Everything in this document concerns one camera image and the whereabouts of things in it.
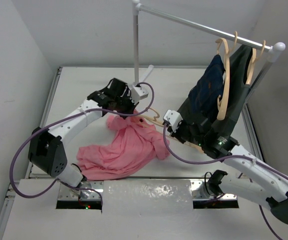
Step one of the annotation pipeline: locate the pink t shirt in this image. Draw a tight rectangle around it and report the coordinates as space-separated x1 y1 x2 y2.
76 115 170 181

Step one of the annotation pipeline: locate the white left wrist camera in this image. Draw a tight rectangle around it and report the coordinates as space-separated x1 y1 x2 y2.
131 86 148 104

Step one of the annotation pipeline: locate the white metal clothes rack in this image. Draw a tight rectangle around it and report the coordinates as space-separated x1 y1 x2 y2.
131 0 286 111

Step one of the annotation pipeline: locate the beige plastic hanger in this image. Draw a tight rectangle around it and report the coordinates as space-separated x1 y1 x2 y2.
136 107 204 154

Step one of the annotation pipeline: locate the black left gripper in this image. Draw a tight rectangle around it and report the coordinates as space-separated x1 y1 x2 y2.
114 91 138 120

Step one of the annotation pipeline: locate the beige hanger with blue garment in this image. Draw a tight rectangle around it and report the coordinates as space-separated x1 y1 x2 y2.
216 31 238 121

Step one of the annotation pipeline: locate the dark green garment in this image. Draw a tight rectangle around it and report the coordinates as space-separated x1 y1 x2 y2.
178 45 252 137

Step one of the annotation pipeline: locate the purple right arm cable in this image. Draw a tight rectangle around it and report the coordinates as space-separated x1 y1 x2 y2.
162 124 288 240

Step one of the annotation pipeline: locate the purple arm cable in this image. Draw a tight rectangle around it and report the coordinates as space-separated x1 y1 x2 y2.
8 82 155 208
162 124 288 240

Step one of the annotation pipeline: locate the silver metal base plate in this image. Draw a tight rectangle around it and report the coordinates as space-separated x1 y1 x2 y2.
56 178 239 213

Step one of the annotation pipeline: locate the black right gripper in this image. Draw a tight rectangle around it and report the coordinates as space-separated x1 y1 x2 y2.
167 118 203 147

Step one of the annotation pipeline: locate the navy blue garment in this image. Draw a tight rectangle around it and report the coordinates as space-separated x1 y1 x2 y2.
188 54 225 121

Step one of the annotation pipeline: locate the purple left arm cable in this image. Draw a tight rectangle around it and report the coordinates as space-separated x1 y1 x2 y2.
8 82 155 208

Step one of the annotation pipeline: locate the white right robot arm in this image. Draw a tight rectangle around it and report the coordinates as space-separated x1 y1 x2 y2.
163 115 288 225

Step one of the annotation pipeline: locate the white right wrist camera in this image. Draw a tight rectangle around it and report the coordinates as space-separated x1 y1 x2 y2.
163 110 183 133

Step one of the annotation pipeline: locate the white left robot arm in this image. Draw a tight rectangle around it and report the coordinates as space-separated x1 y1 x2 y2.
28 78 140 187

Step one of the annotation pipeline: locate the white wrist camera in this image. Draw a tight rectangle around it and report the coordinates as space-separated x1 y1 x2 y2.
131 86 148 104
163 110 183 133

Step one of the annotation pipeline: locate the beige hanger with green garment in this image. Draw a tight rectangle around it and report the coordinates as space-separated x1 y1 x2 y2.
245 40 266 85

